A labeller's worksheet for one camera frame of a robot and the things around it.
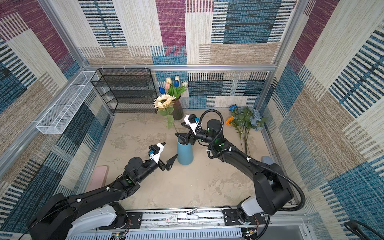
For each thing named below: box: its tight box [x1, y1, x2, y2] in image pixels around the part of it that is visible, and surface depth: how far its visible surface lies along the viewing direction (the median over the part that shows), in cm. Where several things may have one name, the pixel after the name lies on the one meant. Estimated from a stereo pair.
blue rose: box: [229, 104, 239, 112], surface depth 117 cm
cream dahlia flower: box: [152, 93, 178, 133], surface depth 67 cm
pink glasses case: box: [88, 165, 109, 192], surface depth 87 cm
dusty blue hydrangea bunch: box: [234, 107, 267, 156], surface depth 106 cm
